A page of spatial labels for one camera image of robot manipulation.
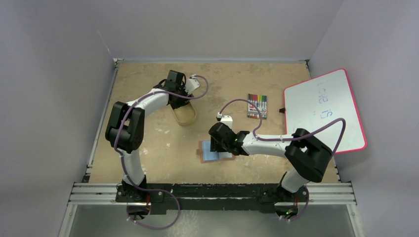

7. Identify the pink leather card holder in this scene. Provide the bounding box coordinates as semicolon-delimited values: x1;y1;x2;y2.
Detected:
197;141;236;163

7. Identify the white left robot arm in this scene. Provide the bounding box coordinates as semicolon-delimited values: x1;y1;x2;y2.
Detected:
105;70;201;202

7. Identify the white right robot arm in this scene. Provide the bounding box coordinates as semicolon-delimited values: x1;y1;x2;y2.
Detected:
209;120;333;201

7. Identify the beige oval plastic tray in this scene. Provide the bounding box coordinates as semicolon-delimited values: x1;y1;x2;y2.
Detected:
169;99;197;126

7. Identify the pack of coloured markers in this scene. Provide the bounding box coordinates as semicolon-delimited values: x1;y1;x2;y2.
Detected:
247;94;267;119

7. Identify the pink framed whiteboard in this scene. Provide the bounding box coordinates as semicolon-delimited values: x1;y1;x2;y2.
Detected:
284;68;368;154

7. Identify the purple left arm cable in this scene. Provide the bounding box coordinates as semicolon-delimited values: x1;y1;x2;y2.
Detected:
113;74;209;231

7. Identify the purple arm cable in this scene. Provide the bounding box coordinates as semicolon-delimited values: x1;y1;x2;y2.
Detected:
113;74;209;231
216;98;347;155

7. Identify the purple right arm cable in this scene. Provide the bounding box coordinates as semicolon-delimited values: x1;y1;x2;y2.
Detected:
216;98;347;155

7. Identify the aluminium frame rail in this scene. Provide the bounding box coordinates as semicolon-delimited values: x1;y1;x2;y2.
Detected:
69;183;357;205

